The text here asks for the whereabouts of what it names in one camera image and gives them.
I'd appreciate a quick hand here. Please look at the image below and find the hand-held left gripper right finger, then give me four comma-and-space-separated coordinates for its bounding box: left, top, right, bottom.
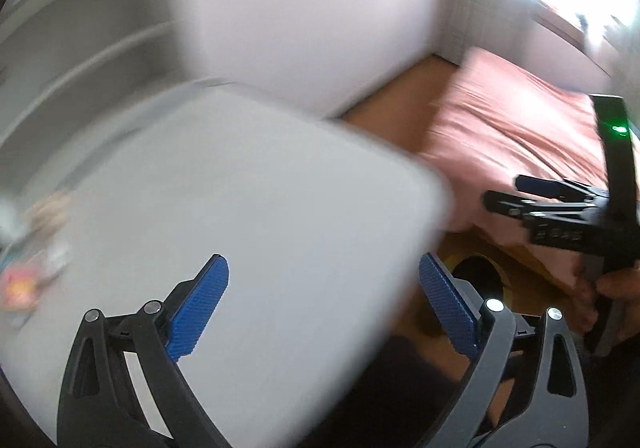
418, 252, 588, 448

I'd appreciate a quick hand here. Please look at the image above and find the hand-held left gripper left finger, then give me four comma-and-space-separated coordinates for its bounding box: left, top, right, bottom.
56, 254, 231, 448

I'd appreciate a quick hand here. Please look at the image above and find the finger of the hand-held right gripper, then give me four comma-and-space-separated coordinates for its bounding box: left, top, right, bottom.
483, 189, 609, 219
515, 174, 609, 202

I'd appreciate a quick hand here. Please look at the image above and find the dark round bin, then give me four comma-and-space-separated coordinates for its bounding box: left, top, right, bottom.
440, 248, 517, 310

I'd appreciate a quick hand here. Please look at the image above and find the yellow snack packet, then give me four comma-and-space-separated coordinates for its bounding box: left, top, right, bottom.
0, 262, 42, 315

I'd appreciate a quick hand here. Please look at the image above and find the person's right hand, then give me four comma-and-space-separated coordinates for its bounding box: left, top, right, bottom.
574, 265, 640, 344

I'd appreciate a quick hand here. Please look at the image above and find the pink bed cover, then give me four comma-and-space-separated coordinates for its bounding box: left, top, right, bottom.
417, 46, 640, 296

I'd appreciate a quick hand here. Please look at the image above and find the person's dark clothed leg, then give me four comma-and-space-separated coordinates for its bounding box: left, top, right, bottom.
310, 335, 511, 448

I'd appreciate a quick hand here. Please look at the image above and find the white desk shelf unit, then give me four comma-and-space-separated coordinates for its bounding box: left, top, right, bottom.
0, 0, 201, 156

